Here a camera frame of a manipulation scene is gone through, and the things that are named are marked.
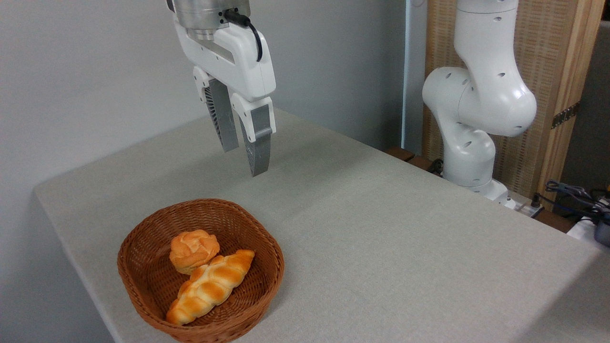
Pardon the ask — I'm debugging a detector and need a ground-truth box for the dark grey round container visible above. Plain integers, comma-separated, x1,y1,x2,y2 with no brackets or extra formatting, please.
594,217,610,247

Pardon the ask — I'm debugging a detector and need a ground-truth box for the brown wicker basket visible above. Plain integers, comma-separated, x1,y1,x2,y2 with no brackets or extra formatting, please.
117,198,285,343

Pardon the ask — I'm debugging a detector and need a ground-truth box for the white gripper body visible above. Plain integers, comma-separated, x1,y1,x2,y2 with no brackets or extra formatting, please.
173,19,277,103

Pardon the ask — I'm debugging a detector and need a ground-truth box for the round golden bread roll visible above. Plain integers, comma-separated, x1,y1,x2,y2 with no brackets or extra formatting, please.
169,229,221,275

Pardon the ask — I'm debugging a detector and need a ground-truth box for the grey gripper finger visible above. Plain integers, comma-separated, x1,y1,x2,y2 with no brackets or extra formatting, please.
230,94,277,178
193,66,239,153

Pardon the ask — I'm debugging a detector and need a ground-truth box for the long braided bread loaf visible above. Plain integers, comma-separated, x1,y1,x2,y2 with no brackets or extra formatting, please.
166,249,255,326

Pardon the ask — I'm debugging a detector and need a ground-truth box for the wooden rattan screen panel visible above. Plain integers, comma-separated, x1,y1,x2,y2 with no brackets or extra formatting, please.
423,0,606,210

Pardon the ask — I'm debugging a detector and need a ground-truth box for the bundle of dark cables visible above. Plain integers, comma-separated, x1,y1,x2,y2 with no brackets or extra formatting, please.
545,180,610,224

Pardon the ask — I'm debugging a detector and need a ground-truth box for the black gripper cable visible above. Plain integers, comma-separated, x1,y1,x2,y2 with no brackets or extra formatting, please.
224,9,264,63

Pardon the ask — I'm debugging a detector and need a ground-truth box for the metal hinge on screen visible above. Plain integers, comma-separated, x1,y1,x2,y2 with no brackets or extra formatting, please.
551,101,581,129

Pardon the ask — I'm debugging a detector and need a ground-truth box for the white vertical pipe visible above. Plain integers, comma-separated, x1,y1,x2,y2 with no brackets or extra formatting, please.
401,0,412,151

